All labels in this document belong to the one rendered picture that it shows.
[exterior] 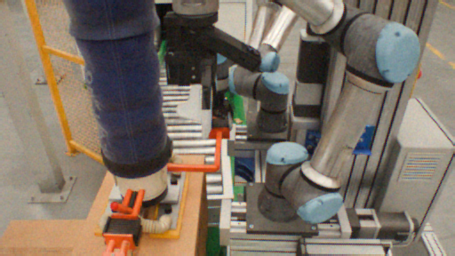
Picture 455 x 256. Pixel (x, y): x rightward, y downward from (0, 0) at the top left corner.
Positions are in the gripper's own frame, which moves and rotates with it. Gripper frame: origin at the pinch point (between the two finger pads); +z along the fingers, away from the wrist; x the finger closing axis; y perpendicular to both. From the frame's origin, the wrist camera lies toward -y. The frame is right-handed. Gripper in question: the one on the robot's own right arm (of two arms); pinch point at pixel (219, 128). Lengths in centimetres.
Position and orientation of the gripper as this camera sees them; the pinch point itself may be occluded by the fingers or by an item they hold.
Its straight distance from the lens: 144.9
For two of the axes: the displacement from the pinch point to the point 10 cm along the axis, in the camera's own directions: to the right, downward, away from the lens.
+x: 10.0, 0.1, -0.2
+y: -0.2, 5.6, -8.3
